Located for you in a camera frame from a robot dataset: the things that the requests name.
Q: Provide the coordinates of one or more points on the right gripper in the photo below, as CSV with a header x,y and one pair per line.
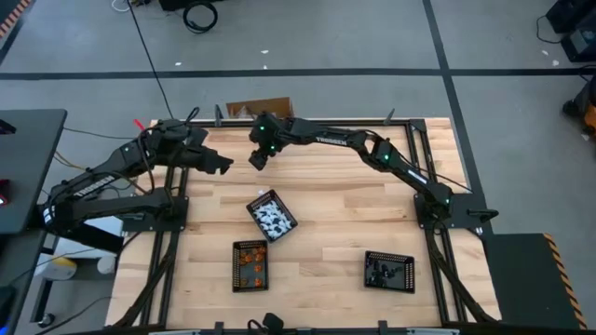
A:
x,y
270,132

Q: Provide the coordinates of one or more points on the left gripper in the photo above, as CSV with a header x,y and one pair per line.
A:
x,y
205,153

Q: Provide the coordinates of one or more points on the black slotted plastic basket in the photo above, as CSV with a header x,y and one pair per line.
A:
x,y
256,202
237,274
405,279

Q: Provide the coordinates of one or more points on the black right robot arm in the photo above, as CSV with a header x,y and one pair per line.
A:
x,y
400,167

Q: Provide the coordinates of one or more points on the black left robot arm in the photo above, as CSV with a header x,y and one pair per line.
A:
x,y
93,186

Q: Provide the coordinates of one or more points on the brown cardboard box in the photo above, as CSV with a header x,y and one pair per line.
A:
x,y
242,108

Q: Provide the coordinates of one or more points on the white flat box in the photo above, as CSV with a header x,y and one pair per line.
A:
x,y
107,225

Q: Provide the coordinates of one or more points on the white round object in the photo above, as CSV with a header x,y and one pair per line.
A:
x,y
106,265

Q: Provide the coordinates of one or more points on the black equipment box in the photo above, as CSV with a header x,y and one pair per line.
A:
x,y
172,4

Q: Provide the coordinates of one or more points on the black rounded object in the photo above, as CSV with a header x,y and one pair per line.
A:
x,y
273,321

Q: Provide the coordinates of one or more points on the black desk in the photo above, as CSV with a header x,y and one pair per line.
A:
x,y
28,163

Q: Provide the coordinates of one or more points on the yellow and white object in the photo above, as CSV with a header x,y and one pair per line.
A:
x,y
58,269

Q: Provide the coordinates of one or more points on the black rolling stand base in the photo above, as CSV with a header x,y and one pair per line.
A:
x,y
41,298

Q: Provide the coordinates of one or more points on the black cabinet with hazard stripe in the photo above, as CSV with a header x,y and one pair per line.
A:
x,y
14,14
521,279

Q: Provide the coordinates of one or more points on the black and orange machine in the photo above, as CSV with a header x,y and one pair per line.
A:
x,y
590,116

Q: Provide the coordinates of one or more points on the black equipment case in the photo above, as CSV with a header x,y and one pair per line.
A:
x,y
577,42

